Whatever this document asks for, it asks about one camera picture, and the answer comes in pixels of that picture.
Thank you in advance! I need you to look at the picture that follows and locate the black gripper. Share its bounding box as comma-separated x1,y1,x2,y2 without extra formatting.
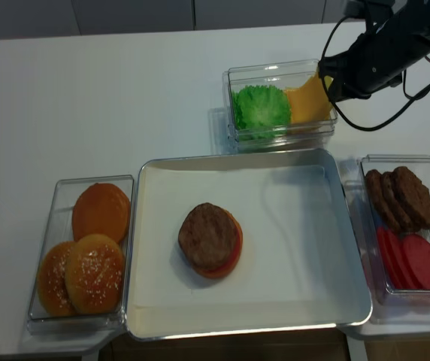
319,32,430,102

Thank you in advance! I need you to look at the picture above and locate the yellow cheese slice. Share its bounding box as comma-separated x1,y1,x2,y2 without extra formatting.
299,71,332,122
283,86,332,126

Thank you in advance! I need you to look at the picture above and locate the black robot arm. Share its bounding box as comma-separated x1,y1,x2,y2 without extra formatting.
319,1,430,102

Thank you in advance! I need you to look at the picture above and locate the clear lettuce cheese container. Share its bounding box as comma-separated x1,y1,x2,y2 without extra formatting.
223,59,338,153

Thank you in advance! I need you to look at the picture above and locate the green lettuce leaf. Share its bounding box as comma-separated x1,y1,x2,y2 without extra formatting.
232,85,292,141

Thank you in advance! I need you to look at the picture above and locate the yellow cheese slice in container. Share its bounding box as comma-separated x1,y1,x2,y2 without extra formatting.
283,86,332,126

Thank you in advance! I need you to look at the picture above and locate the brown patty left in container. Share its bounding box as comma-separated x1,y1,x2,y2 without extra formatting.
365,169,401,234

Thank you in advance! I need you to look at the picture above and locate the brown patty in container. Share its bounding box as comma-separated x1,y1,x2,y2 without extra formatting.
392,166,430,229
365,169,401,234
381,171,420,232

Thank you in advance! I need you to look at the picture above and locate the brown patty right in container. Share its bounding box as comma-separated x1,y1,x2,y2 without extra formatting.
392,166,430,229

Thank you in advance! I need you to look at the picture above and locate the brown patty middle in container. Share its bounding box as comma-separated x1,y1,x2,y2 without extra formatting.
381,171,420,232

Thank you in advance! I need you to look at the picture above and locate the clear patty tomato container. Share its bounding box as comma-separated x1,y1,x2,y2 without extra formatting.
351,155,430,324

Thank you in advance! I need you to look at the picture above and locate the red tomato slices stack behind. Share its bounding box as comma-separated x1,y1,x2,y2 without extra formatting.
377,226,419,290

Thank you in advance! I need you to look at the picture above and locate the white paper tray liner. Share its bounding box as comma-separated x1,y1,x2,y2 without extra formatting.
132,162,362,329

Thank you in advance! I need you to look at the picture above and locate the red tomato slice on bun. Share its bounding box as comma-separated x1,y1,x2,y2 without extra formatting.
204,217,244,275

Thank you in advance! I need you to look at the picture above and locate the silver metal tray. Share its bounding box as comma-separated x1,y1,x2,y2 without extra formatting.
124,147,373,341

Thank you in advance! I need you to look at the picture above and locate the brown meat patty on bun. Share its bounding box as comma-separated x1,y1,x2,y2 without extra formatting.
178,202,238,271

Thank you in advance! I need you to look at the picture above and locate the red tomato slice front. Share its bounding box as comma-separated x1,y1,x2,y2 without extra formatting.
401,235,430,290

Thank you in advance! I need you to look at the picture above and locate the bottom bun on tray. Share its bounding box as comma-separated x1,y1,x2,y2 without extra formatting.
194,212,244,280

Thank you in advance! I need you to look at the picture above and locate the plain orange bun half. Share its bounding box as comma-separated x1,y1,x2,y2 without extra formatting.
71,183,131,244

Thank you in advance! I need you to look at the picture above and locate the sesame bun top front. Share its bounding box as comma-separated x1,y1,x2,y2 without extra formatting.
65,234,125,314

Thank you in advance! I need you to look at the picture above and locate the sesame bun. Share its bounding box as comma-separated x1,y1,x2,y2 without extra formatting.
37,241,76,317
65,234,125,314

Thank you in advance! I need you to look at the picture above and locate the clear bun container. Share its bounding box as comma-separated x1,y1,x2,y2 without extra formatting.
27,175,136,334

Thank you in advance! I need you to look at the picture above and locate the sesame bun top left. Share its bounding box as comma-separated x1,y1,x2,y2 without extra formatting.
37,241,76,317

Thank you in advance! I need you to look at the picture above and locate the black cable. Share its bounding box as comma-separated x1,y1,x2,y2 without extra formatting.
319,11,430,132

